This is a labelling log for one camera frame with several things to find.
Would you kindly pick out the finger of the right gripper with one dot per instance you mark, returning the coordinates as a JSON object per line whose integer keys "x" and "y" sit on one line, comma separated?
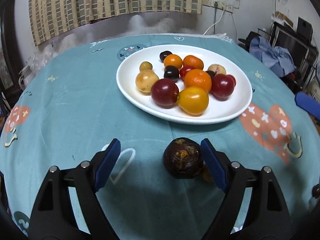
{"x": 308, "y": 104}

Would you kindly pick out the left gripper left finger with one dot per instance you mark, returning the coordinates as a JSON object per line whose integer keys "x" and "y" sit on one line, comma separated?
{"x": 52, "y": 216}

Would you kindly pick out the dark red apple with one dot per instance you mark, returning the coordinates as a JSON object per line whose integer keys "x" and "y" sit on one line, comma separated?
{"x": 222, "y": 86}

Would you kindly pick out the orange tangerine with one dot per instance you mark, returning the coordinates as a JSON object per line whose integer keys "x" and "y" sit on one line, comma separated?
{"x": 198, "y": 78}
{"x": 173, "y": 60}
{"x": 192, "y": 61}

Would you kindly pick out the dark purple plum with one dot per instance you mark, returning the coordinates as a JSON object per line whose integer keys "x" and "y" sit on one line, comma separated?
{"x": 171, "y": 73}

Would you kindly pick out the black monitor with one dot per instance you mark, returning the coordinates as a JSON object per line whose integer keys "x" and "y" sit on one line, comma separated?
{"x": 301, "y": 51}

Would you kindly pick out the blue crumpled clothes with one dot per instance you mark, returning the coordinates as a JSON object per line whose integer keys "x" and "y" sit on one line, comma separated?
{"x": 277, "y": 59}

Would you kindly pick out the small yellow-green fruit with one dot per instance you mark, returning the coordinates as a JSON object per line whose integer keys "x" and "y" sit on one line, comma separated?
{"x": 205, "y": 174}

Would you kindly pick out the pale pinkish fruit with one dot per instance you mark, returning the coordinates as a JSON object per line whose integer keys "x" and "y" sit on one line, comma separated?
{"x": 217, "y": 69}

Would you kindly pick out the dark brown passion fruit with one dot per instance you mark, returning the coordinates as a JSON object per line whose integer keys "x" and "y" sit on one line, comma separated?
{"x": 183, "y": 159}

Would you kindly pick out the yellow-orange persimmon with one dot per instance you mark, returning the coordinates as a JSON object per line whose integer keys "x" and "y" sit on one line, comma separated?
{"x": 193, "y": 100}

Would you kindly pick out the small red tomato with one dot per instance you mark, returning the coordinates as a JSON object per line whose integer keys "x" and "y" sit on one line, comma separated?
{"x": 184, "y": 70}

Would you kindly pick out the red plum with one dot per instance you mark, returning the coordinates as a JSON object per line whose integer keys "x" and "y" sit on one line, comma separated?
{"x": 164, "y": 92}

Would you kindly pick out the small dark plum on plate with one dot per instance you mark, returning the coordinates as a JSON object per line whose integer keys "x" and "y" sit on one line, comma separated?
{"x": 164, "y": 54}

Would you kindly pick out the yellow potato-like fruit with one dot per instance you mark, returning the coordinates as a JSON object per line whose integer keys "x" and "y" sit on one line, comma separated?
{"x": 145, "y": 81}

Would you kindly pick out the small green-yellow fruit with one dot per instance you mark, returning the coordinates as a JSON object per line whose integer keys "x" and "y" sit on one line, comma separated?
{"x": 145, "y": 66}

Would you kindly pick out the wall power strip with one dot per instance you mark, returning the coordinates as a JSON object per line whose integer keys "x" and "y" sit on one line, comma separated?
{"x": 218, "y": 5}

